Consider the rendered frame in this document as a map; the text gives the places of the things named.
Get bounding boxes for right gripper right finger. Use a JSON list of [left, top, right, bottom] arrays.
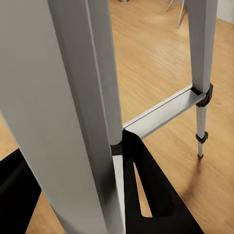
[[122, 130, 204, 234]]

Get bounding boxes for camera tripod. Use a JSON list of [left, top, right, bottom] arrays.
[[0, 0, 218, 234]]

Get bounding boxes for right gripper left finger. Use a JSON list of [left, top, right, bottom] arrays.
[[0, 149, 42, 234]]

